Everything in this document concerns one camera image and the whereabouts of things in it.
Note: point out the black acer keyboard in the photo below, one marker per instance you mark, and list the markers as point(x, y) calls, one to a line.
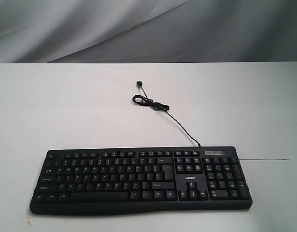
point(115, 181)

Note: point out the grey backdrop cloth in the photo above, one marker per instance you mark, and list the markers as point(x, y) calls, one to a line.
point(147, 31)

